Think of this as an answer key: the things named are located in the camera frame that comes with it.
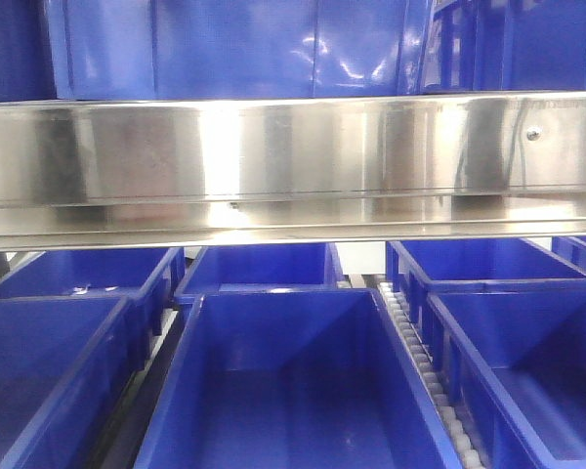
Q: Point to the blue bin rear centre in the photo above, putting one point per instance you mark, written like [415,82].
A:
[261,267]

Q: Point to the blue bin lower centre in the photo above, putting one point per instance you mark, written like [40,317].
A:
[305,379]

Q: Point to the blue bin lower left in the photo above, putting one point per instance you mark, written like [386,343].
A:
[63,365]

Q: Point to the large blue bin left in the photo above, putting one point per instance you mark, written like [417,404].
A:
[145,50]

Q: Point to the blue bin upper right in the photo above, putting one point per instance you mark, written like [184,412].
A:
[505,45]

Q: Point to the blue bin lower right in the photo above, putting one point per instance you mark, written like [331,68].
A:
[514,365]

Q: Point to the blue bin rear left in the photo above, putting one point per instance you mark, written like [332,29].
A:
[148,276]

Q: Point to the lower white roller track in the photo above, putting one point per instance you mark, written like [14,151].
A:
[398,310]

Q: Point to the blue bin rear right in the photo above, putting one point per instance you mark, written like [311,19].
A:
[418,268]

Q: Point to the stainless steel shelf front rail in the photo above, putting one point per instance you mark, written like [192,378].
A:
[96,174]

